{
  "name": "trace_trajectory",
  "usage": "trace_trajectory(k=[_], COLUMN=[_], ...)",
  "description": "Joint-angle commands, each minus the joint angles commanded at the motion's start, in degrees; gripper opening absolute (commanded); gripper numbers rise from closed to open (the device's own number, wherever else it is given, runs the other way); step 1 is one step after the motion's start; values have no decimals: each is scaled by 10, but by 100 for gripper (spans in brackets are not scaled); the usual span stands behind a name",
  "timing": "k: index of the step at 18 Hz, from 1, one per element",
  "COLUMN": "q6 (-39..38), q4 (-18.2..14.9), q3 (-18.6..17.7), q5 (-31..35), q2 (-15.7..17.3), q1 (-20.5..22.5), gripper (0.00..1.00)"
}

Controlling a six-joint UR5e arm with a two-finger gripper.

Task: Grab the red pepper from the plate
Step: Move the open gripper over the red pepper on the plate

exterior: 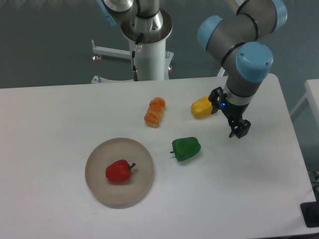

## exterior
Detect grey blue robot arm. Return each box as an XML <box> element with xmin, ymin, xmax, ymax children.
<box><xmin>97</xmin><ymin>0</ymin><xmax>287</xmax><ymax>138</ymax></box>

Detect black cables at right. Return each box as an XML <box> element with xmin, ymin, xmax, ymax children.
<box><xmin>307</xmin><ymin>169</ymin><xmax>319</xmax><ymax>197</ymax></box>

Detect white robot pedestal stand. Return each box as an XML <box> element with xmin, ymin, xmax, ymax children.
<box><xmin>90</xmin><ymin>7</ymin><xmax>174</xmax><ymax>84</ymax></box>

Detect orange croissant bread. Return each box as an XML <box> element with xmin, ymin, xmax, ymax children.
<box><xmin>144</xmin><ymin>97</ymin><xmax>165</xmax><ymax>127</ymax></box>

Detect red bell pepper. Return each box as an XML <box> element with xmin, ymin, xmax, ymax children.
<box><xmin>105</xmin><ymin>159</ymin><xmax>136</xmax><ymax>183</ymax></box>

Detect black box at edge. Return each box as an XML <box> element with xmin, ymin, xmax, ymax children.
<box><xmin>300</xmin><ymin>202</ymin><xmax>319</xmax><ymax>228</ymax></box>

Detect beige round plate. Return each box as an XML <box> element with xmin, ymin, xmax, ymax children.
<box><xmin>85</xmin><ymin>137</ymin><xmax>155</xmax><ymax>209</ymax></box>

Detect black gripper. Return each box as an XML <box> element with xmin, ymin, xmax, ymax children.
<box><xmin>208</xmin><ymin>87</ymin><xmax>251</xmax><ymax>138</ymax></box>

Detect yellow bell pepper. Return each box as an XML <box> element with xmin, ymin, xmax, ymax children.
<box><xmin>191</xmin><ymin>96</ymin><xmax>213</xmax><ymax>119</ymax></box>

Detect white side table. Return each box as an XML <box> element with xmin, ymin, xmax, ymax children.
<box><xmin>289</xmin><ymin>79</ymin><xmax>319</xmax><ymax>124</ymax></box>

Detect black cable on pedestal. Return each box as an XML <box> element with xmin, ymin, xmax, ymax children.
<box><xmin>131</xmin><ymin>32</ymin><xmax>144</xmax><ymax>82</ymax></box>

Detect green bell pepper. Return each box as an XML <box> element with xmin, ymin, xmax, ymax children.
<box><xmin>170</xmin><ymin>137</ymin><xmax>201</xmax><ymax>162</ymax></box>

